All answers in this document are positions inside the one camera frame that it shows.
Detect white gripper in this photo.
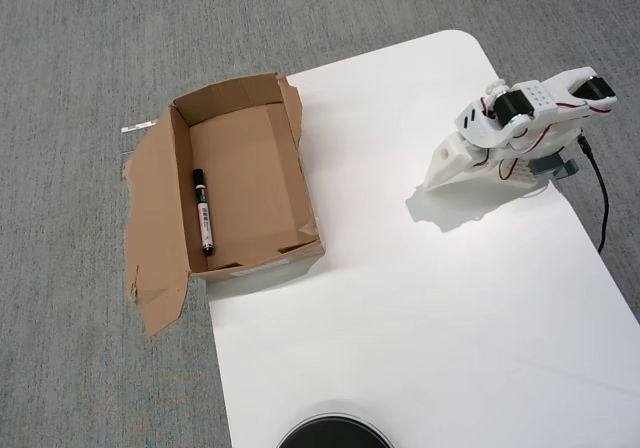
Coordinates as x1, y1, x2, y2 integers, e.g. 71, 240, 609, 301
423, 132, 489, 192

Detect black round object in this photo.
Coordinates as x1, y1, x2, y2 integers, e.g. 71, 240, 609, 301
276, 400, 396, 448

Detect open brown cardboard box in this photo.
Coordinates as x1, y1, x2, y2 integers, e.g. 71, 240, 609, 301
121, 71, 327, 338

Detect white marker pen black cap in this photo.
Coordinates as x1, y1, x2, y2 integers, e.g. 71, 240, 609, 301
192, 168, 217, 257

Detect black cable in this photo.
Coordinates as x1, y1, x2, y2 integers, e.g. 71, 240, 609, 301
577, 135, 610, 254

